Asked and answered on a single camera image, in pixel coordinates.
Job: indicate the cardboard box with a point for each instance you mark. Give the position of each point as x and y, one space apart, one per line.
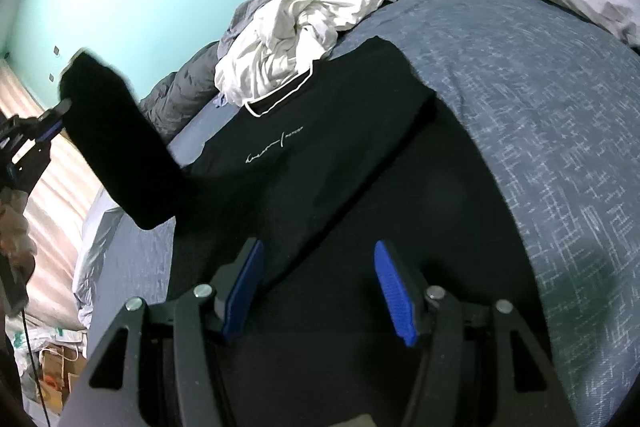
55 357

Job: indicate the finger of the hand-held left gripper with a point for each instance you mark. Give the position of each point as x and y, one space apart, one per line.
50 129
60 107

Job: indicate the bed with blue sheet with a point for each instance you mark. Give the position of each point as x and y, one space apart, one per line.
550 132

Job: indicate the person's left hand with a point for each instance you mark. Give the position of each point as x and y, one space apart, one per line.
17 232

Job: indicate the light grey satin blanket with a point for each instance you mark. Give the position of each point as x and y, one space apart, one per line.
95 252

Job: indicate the pink curtain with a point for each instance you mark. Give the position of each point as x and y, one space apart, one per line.
55 207

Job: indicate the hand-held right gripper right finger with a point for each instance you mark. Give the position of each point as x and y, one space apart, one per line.
395 292

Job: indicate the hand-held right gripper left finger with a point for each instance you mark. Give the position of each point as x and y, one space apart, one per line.
245 292

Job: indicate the white garment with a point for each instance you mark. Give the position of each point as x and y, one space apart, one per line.
280 42

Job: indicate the black sweater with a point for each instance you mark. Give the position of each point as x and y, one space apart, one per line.
325 132

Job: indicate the white plastic bag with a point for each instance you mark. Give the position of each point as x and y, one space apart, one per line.
60 334

